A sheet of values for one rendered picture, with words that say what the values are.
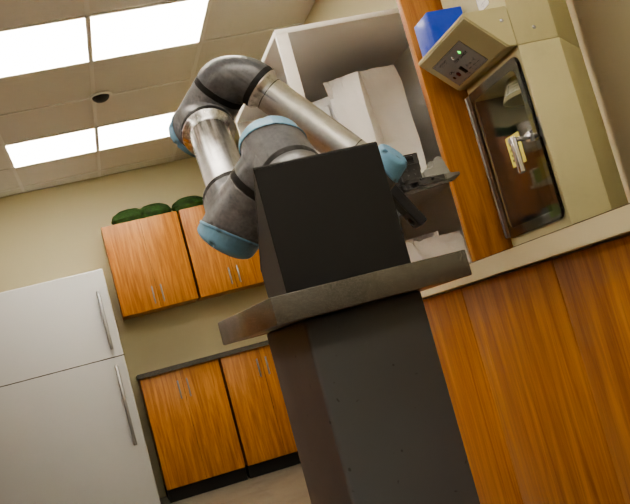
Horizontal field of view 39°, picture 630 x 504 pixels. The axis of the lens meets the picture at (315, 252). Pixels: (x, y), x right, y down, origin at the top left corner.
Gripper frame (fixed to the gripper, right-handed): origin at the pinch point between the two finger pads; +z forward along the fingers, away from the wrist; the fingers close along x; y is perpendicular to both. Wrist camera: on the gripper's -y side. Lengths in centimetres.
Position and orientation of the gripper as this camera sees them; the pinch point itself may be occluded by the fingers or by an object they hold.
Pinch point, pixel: (454, 178)
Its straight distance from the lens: 210.9
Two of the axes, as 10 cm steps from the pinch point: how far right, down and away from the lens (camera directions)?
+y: -2.6, -9.6, 1.0
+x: -2.1, 1.6, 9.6
